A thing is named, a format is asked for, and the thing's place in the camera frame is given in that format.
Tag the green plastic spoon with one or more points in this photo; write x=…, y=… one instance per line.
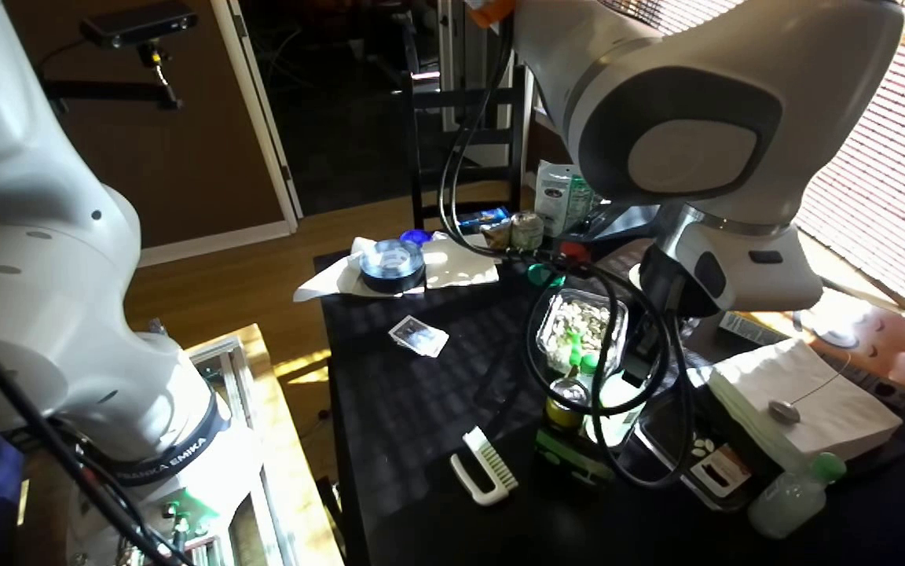
x=581, y=347

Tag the small pale jar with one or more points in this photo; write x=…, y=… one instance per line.
x=526, y=232

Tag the gold drink can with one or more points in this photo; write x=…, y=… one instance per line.
x=561, y=416

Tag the clear container of seeds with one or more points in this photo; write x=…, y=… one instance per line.
x=577, y=321

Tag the deck of playing cards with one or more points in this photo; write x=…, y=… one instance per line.
x=418, y=334

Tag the grey tape roll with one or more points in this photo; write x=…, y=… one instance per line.
x=391, y=259

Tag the black camera on stand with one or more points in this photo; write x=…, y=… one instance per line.
x=141, y=28

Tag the window blind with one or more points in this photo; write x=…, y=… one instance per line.
x=894, y=177

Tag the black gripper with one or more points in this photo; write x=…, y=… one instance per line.
x=666, y=356

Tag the white green packet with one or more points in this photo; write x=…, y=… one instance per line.
x=564, y=196

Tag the clear plastic bottle green cap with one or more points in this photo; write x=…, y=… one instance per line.
x=793, y=493

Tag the black chair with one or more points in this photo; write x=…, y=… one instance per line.
x=470, y=137

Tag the aluminium rail frame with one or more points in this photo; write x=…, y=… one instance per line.
x=233, y=474

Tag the blue round lid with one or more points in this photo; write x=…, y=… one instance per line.
x=413, y=238

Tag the cardboard box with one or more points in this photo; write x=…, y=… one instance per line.
x=802, y=405

